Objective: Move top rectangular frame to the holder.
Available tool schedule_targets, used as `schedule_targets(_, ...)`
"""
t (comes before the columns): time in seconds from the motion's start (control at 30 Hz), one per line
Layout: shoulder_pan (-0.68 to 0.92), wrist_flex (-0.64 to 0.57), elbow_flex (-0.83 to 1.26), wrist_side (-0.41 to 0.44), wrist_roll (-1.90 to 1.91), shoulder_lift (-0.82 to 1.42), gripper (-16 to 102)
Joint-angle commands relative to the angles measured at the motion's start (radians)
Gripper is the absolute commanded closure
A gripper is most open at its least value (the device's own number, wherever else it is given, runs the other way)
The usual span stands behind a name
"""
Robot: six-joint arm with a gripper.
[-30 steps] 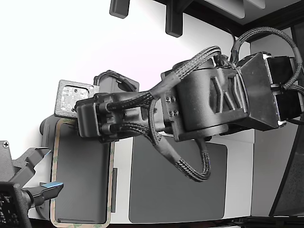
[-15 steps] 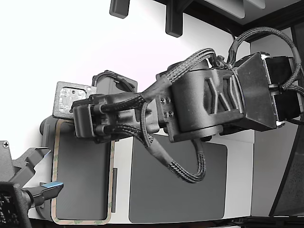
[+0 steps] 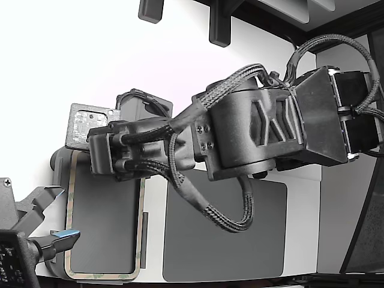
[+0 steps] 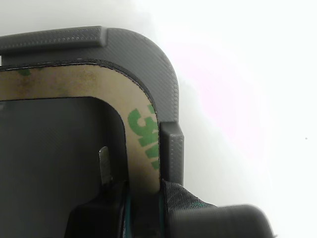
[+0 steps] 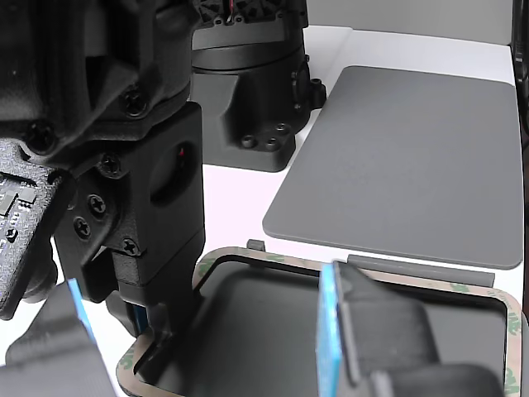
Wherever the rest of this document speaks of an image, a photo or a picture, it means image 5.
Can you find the gray plastic frame holder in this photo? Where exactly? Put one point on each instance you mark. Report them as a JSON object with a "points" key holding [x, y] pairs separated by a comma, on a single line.
{"points": [[256, 331]]}

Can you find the gray textured rectangular mat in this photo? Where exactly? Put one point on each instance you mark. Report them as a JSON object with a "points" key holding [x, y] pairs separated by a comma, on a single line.
{"points": [[392, 165]]}

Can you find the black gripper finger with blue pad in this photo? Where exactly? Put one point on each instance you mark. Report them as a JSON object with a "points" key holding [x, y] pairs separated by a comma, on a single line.
{"points": [[380, 339], [49, 360]]}

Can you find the black background object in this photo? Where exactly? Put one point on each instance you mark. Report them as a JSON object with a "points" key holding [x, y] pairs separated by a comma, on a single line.
{"points": [[521, 62]]}

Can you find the black gripper with screws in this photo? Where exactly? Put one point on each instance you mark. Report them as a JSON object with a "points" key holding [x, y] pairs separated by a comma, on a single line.
{"points": [[165, 231]]}

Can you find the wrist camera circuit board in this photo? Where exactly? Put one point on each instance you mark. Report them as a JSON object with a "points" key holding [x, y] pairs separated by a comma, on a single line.
{"points": [[25, 215]]}

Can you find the rectangular adhesive frame green print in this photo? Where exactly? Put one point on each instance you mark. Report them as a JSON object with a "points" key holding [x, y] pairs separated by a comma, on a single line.
{"points": [[513, 326]]}

